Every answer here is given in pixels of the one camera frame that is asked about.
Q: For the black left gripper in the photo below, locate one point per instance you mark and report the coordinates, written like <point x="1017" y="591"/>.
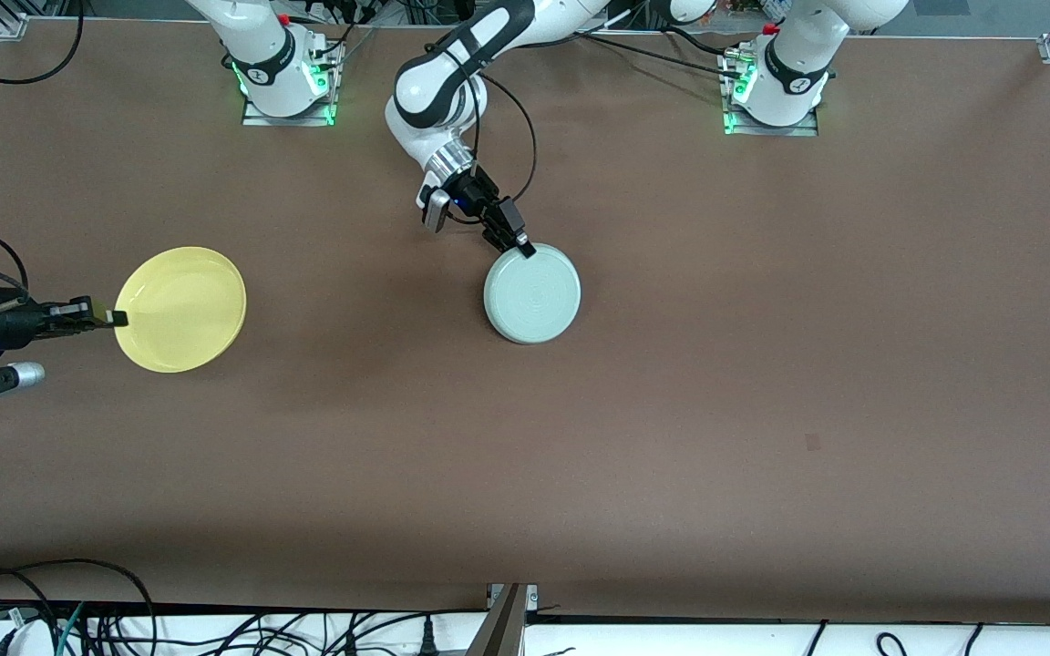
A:
<point x="478" y="195"/>

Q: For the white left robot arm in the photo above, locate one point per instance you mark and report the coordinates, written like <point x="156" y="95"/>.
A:
<point x="434" y="91"/>

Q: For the aluminium frame post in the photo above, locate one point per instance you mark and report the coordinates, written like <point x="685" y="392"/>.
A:
<point x="502" y="629"/>

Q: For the black power plug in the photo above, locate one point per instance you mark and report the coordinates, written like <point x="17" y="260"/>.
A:
<point x="429" y="638"/>

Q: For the yellow round plate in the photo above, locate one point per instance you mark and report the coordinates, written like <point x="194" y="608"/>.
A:
<point x="183" y="310"/>

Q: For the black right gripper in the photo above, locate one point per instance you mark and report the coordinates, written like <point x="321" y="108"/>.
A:
<point x="7" y="321"/>

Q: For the pale green round plate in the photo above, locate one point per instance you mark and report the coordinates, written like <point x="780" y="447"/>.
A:
<point x="534" y="296"/>

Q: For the brown table cover sheet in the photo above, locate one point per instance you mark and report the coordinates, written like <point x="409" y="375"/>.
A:
<point x="525" y="456"/>

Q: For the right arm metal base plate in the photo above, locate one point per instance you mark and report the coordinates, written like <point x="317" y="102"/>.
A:
<point x="256" y="119"/>

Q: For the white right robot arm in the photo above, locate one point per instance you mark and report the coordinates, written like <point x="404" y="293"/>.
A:
<point x="261" y="55"/>

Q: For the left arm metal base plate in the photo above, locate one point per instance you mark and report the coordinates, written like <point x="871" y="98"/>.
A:
<point x="803" y="130"/>

